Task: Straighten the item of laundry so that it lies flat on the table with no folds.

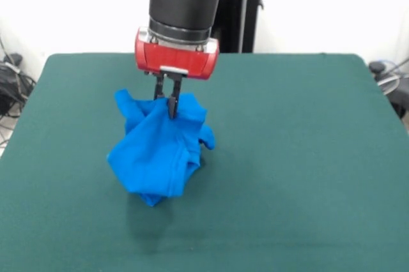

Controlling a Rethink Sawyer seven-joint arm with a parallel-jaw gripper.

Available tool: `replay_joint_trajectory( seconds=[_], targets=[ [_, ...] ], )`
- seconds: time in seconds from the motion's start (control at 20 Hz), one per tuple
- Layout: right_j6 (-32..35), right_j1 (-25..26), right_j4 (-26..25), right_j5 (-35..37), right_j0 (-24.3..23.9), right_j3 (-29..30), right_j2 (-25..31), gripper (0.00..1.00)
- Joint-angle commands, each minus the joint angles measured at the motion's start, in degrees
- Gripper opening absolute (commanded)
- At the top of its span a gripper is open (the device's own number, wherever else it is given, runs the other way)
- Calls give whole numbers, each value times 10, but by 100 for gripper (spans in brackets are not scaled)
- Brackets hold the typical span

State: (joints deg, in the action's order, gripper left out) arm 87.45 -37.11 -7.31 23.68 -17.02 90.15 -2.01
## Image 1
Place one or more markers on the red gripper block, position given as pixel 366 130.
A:
pixel 175 58

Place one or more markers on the blue laundry item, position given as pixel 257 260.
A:
pixel 153 157

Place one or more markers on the dark green table cloth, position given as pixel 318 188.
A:
pixel 287 189

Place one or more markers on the black equipment case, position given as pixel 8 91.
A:
pixel 401 99

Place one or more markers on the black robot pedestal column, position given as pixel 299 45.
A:
pixel 239 13

